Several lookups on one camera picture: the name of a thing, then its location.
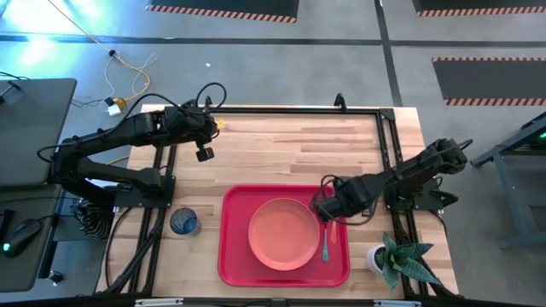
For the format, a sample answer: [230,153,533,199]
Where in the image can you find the black aluminium table frame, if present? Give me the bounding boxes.
[96,92,460,299]

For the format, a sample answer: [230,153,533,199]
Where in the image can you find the white plant pot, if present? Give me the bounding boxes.
[365,243,387,275]

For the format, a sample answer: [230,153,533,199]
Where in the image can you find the black hazard-striped floor mat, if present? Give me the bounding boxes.
[146,0,299,24]
[432,56,546,107]
[411,0,546,18]

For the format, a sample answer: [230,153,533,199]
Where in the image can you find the black white striped cable sleeve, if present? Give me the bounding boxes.
[74,200,114,240]

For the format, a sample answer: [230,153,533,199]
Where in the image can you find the white power adapter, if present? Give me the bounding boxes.
[106,96,124,118]

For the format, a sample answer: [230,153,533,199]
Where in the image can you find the black computer mouse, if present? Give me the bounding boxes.
[2,217,42,259]

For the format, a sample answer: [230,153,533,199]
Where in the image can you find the silver frame handle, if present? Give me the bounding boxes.
[374,299,423,307]
[135,298,185,307]

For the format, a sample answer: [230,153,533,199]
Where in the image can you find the blue transparent cup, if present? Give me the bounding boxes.
[169,207,201,236]

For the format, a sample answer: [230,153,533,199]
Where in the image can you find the yellow floor cable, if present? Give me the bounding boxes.
[46,0,151,103]

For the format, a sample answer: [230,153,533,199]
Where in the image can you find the dark grey desk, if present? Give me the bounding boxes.
[0,78,78,293]

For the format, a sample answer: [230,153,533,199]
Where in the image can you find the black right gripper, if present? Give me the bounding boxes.
[317,174,379,223]

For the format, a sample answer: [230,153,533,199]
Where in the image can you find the red plastic tray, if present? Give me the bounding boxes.
[217,183,351,288]

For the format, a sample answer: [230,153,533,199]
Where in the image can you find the green leafy plant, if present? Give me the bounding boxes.
[375,231,443,293]

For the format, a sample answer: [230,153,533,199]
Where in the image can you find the orange round plate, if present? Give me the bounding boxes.
[247,197,321,272]

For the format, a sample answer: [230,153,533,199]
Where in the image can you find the white floor cable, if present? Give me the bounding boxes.
[70,53,158,107]

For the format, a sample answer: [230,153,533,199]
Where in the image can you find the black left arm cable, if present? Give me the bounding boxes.
[102,82,228,129]

